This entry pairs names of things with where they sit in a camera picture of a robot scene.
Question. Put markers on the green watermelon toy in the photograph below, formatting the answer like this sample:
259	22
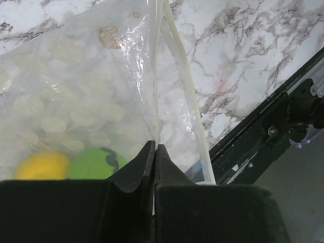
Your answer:
96	163

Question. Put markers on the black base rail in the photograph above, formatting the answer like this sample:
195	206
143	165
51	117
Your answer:
266	133

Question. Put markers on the clear zip top bag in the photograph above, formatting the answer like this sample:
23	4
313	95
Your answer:
115	76

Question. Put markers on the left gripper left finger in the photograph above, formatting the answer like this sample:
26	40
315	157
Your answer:
116	209

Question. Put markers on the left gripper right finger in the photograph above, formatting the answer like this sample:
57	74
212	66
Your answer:
187	212

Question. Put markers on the yellow lemon toy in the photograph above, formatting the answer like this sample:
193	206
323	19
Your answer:
48	165

